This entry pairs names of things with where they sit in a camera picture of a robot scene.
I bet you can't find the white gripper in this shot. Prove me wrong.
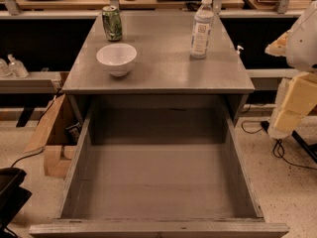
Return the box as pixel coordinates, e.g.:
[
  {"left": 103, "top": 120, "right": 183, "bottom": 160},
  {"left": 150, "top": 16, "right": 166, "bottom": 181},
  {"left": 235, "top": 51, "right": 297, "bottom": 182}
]
[{"left": 264, "top": 31, "right": 317, "bottom": 139}]

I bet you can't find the clear plastic water bottle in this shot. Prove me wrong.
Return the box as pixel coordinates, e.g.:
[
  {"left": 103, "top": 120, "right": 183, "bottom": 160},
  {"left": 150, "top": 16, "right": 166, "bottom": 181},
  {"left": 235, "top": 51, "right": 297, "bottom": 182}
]
[{"left": 190, "top": 0, "right": 214, "bottom": 59}]

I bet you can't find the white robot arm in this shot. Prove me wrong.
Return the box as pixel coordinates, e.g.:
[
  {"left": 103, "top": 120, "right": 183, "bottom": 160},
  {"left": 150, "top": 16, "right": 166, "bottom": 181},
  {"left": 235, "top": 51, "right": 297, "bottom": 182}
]
[{"left": 265, "top": 1, "right": 317, "bottom": 139}]

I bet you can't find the grey drawer cabinet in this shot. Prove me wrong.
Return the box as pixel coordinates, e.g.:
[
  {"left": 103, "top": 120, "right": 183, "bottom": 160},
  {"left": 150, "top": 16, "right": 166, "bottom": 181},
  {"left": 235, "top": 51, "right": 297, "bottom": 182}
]
[{"left": 63, "top": 10, "right": 255, "bottom": 120}]

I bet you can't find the open grey top drawer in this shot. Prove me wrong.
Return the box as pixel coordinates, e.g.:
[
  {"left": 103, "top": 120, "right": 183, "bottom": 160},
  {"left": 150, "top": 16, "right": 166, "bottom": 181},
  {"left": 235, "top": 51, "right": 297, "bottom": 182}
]
[{"left": 30, "top": 96, "right": 289, "bottom": 238}]

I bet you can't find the clear sanitizer pump bottle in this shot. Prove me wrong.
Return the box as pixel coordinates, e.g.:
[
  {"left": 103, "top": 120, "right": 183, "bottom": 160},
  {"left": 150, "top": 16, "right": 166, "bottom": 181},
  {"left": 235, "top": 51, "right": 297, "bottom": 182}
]
[{"left": 8, "top": 55, "right": 29, "bottom": 78}]

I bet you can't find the small white pump dispenser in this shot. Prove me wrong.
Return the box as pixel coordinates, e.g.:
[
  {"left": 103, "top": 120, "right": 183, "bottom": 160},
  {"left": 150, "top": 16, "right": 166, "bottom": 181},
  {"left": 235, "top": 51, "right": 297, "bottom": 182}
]
[{"left": 236, "top": 45, "right": 244, "bottom": 55}]

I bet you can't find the white ceramic bowl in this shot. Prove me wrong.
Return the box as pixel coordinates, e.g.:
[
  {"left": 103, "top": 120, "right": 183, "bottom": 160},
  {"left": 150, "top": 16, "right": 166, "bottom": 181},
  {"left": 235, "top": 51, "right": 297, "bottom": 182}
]
[{"left": 96, "top": 43, "right": 138, "bottom": 76}]

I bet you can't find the green soda can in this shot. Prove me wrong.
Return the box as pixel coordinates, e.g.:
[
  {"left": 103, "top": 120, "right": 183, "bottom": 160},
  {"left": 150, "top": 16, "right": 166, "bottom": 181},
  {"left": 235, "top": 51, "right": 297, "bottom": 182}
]
[{"left": 102, "top": 6, "right": 122, "bottom": 42}]

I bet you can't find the black object lower left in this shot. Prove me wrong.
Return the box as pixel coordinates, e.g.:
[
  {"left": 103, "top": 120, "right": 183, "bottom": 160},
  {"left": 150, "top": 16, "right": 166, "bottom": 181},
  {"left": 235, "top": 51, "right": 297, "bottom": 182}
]
[{"left": 0, "top": 168, "right": 32, "bottom": 238}]

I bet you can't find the black power cable right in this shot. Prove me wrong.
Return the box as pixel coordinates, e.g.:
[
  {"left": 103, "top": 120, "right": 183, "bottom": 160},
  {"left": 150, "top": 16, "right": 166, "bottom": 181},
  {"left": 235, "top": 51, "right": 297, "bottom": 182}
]
[{"left": 241, "top": 119, "right": 317, "bottom": 171}]

